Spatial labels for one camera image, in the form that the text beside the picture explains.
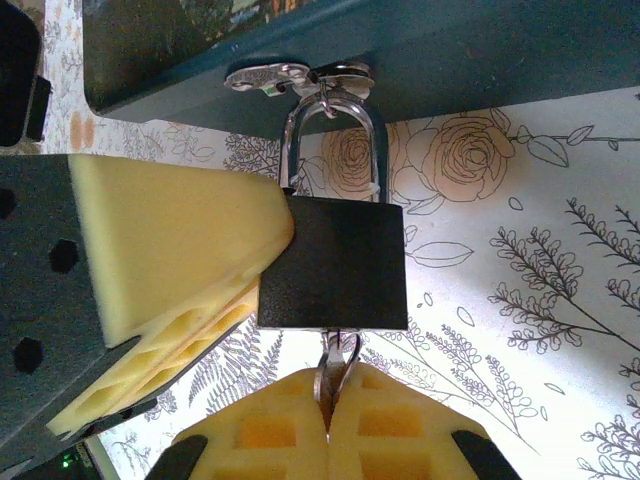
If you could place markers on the black padlock silver shackle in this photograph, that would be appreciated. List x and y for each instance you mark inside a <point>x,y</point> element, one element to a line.
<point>335,260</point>

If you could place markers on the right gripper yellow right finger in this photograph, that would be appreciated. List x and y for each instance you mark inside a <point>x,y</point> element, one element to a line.
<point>400,435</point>

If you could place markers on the floral tablecloth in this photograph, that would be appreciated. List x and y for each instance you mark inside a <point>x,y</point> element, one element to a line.
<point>500,225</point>

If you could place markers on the blue starry night tin box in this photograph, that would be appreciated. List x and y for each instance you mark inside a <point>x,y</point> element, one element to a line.
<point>450,50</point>

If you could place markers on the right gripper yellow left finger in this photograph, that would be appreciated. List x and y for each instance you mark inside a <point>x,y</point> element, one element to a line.
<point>260,435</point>

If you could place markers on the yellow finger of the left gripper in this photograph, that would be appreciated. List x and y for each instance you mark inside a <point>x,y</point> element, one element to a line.
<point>175,240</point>

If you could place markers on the spare silver key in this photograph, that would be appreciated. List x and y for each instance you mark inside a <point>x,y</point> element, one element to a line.
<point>255,77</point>

